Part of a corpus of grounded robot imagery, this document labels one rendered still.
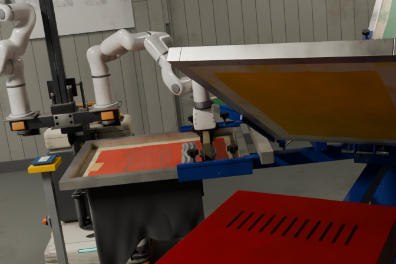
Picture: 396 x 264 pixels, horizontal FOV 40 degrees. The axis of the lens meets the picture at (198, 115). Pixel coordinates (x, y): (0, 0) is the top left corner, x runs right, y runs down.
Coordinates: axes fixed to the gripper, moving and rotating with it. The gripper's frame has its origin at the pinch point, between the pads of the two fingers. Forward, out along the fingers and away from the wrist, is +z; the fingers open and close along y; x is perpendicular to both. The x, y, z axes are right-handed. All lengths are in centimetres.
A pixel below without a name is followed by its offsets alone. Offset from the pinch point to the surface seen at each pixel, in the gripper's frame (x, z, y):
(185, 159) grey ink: 9.0, 5.3, 10.0
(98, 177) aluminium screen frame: 29, 2, 45
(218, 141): -15.6, 6.0, -5.4
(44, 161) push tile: -8, 4, 77
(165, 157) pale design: 1.3, 6.0, 19.6
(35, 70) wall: -302, -2, 164
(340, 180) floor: -184, 102, -105
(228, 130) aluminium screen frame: -25.6, 4.1, -11.4
